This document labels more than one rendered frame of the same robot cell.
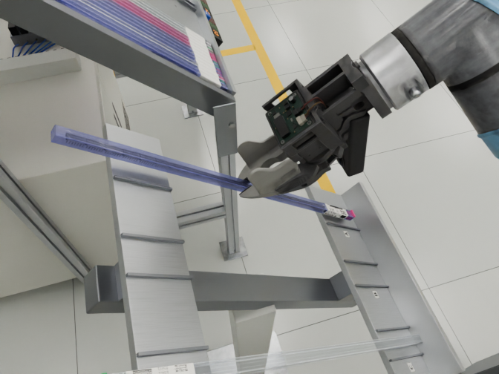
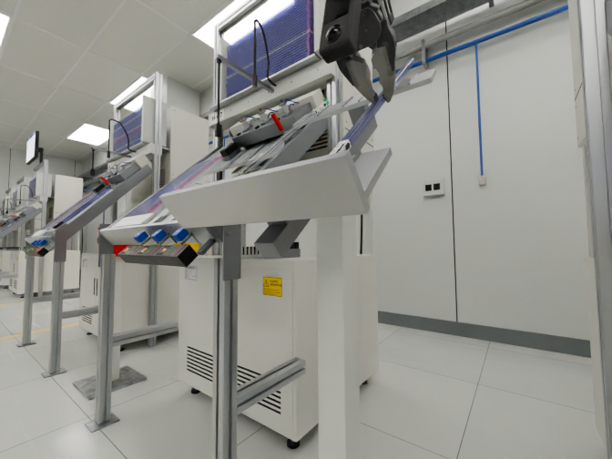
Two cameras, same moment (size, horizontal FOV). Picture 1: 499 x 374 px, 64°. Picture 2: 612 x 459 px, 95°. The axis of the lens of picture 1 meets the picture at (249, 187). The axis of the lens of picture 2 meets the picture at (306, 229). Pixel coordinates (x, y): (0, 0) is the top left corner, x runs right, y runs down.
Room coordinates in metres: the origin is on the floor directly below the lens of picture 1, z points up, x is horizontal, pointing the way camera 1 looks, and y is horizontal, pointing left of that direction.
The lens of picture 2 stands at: (0.60, -0.38, 0.67)
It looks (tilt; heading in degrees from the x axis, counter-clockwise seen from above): 3 degrees up; 143
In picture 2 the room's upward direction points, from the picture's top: straight up
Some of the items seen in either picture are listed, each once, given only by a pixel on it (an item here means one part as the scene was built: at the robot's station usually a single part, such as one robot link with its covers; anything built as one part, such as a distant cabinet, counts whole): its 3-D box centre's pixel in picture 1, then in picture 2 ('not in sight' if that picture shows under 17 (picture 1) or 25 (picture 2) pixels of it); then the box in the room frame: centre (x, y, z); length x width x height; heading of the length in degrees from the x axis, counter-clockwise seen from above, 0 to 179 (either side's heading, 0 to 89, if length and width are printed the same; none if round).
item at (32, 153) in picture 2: not in sight; (36, 150); (-5.03, -1.15, 2.10); 0.58 x 0.14 x 0.41; 16
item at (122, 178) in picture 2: not in sight; (120, 248); (-1.90, -0.25, 0.66); 1.01 x 0.73 x 1.31; 106
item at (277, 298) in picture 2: not in sight; (281, 320); (-0.57, 0.33, 0.31); 0.70 x 0.65 x 0.62; 16
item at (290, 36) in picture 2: not in sight; (272, 57); (-0.48, 0.23, 1.52); 0.51 x 0.13 x 0.27; 16
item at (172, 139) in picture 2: not in sight; (147, 211); (-1.96, -0.07, 0.95); 1.33 x 0.82 x 1.90; 106
